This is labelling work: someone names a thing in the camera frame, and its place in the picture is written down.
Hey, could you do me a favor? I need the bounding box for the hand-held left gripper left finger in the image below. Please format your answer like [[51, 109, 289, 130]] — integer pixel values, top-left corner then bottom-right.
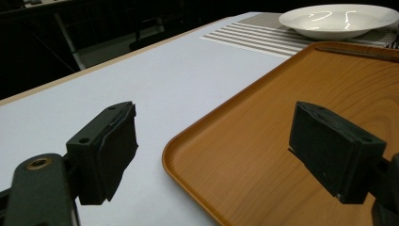
[[65, 101, 139, 206]]

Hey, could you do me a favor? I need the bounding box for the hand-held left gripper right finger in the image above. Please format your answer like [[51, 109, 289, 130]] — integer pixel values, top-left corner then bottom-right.
[[288, 101, 388, 205]]

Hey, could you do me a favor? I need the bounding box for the brown wooden tray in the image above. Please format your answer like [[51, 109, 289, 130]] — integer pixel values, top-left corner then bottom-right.
[[161, 40, 399, 226]]

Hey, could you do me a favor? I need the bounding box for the white round plate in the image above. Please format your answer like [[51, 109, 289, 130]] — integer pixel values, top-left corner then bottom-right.
[[278, 3, 399, 40]]

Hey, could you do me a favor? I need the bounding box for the grey striped placemat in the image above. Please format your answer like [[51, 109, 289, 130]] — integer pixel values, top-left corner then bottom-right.
[[200, 12, 399, 60]]

